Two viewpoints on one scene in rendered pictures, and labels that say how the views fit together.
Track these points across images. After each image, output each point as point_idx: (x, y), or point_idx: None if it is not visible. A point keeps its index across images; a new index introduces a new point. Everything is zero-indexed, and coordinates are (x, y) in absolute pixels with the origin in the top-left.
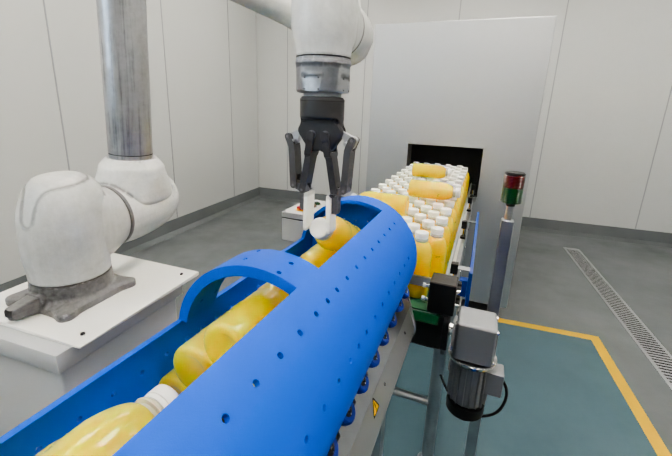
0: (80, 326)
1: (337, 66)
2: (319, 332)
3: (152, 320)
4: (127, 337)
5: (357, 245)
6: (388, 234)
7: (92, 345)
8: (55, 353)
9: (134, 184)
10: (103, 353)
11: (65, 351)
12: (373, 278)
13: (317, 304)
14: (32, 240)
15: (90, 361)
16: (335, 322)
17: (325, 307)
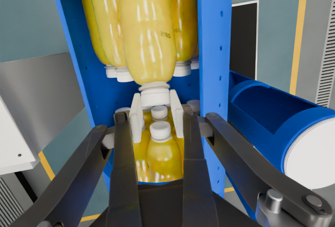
0: (7, 152)
1: None
2: (221, 194)
3: (8, 92)
4: (20, 114)
5: (211, 101)
6: None
7: (28, 145)
8: (29, 168)
9: None
10: (29, 131)
11: (31, 164)
12: (226, 107)
13: (216, 192)
14: None
15: (33, 139)
16: (223, 178)
17: (219, 185)
